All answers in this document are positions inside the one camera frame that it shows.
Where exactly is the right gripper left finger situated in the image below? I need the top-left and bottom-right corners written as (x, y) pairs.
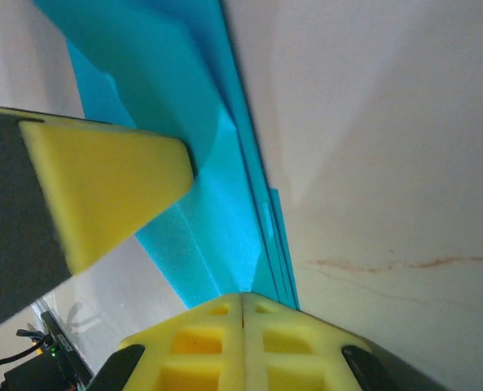
top-left (88, 292), bottom-right (246, 391)

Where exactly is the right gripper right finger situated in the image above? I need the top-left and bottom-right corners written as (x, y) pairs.
top-left (241, 292), bottom-right (446, 391)

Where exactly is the blue paper sheet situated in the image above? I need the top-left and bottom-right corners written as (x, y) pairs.
top-left (33, 0), bottom-right (301, 310)

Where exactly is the black left wiring connector block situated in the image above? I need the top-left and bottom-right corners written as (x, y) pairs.
top-left (0, 311), bottom-right (95, 391)

